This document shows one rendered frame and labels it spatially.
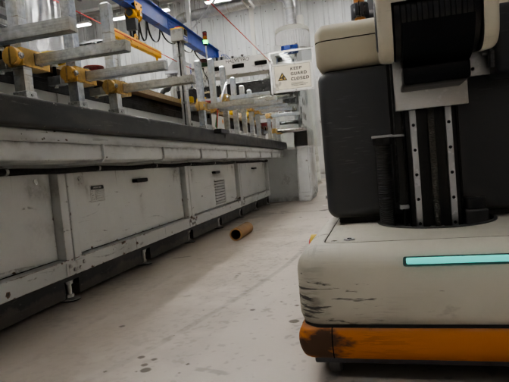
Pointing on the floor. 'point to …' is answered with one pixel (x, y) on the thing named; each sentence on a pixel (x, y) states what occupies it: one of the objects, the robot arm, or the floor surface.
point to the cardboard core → (241, 231)
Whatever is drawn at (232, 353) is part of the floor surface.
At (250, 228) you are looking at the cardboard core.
